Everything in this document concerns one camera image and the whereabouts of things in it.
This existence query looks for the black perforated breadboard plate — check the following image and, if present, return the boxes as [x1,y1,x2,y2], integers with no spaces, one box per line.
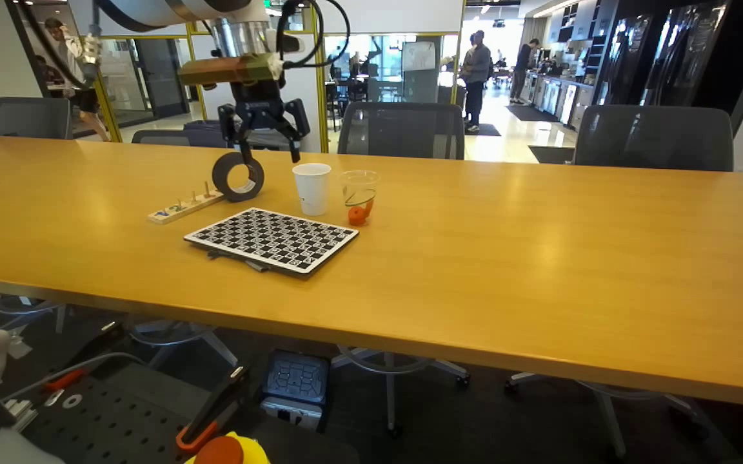
[17,357,224,464]

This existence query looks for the small orange handled tool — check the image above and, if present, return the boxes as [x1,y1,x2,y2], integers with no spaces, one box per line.
[39,370,91,401]

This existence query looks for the yellow emergency stop button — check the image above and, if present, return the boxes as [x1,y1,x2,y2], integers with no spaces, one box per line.
[183,429,274,464]

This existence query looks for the yellow framed glass partition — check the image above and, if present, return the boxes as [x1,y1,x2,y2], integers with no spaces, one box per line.
[77,0,469,157]

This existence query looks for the black clamp with orange handle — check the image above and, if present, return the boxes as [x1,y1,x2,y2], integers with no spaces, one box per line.
[172,363,254,460]

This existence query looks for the thin black looped cable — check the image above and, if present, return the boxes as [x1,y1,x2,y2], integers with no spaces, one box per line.
[274,0,353,73]

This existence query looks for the grey box with mesh panel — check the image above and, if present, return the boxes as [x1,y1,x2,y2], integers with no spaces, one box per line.
[259,348,332,432]

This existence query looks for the wooden number puzzle strip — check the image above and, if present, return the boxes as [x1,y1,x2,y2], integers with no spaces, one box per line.
[148,191,226,228]

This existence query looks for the person in blue-grey top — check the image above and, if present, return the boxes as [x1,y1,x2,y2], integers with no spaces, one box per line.
[459,29,495,134]

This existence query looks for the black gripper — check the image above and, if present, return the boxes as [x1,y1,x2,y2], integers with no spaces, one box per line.
[217,81,313,176]

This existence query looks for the clear plastic cup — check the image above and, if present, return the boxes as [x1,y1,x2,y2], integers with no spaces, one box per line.
[341,167,381,230]

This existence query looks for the white wall board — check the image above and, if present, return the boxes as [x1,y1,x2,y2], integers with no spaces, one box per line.
[314,0,468,37]

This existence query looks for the black glass-door cabinets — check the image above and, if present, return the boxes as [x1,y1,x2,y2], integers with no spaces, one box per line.
[589,0,743,131]

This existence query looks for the wrist camera on wooden mount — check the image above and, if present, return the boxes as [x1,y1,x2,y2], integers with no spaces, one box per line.
[175,51,288,91]

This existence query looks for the white paper cup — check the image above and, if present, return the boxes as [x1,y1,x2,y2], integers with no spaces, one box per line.
[292,160,335,219]

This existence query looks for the black white marker checkerboard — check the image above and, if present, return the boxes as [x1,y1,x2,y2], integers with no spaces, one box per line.
[183,207,363,278]

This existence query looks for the person in dark clothes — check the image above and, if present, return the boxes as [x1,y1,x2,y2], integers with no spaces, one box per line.
[508,37,544,104]

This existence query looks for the grey office chair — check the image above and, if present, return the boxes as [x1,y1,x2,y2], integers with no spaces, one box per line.
[504,104,739,462]
[125,118,292,372]
[330,102,473,435]

